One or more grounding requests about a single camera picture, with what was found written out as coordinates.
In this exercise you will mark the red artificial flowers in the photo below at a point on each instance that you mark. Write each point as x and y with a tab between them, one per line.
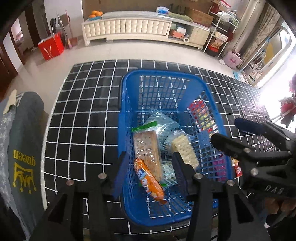
288	105

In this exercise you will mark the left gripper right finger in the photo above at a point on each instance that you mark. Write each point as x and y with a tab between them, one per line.
184	174

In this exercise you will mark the grey queen print garment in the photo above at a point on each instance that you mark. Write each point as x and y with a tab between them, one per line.
21	146

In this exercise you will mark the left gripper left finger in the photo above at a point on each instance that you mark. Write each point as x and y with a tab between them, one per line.
121	167

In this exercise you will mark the red gift bag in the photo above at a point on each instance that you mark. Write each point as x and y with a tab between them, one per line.
52	46

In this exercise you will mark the black white grid tablecloth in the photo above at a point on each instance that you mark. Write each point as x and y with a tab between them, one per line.
81	139

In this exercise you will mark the orange snack bar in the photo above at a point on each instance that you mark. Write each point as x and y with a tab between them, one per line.
148	181

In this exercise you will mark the blue plastic basket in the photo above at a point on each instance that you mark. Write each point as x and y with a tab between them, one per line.
172	93

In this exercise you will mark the red yellow snack pouch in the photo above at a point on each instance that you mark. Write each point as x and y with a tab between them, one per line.
203	119

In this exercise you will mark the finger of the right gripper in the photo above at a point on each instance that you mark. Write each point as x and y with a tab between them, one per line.
251	127
230	147

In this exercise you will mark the purple snack packet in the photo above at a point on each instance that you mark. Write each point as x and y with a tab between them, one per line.
219	165

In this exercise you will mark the clear blue pastry bag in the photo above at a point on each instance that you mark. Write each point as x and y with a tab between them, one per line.
165	125

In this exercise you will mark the patterned curtain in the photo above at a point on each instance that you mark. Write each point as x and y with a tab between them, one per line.
268	19

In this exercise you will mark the blue tissue box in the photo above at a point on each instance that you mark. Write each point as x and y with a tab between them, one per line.
162	10

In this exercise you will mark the green folded cloth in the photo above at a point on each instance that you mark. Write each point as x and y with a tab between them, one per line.
179	16

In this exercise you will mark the white tufted tv cabinet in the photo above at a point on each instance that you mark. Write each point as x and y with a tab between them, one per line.
144	25

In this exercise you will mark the oranges on blue plate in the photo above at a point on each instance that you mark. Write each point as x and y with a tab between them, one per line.
95	15

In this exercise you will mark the cardboard box on cabinet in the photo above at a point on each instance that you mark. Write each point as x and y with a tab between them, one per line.
199	17

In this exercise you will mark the pink tote bag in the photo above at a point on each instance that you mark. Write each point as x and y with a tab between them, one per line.
232	59

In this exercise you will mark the green cracker pack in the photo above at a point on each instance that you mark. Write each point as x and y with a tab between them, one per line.
146	147

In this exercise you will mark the white metal shelf rack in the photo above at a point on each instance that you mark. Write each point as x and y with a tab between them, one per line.
222	29

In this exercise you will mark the small red snack packet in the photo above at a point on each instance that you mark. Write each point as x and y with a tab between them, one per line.
237	169

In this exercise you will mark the clear cracker pack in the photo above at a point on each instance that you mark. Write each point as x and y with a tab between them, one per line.
182	145

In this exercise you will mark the person's hand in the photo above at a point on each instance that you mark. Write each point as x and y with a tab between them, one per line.
273	205

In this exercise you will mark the clear bag with bun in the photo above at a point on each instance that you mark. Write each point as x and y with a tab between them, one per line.
169	178

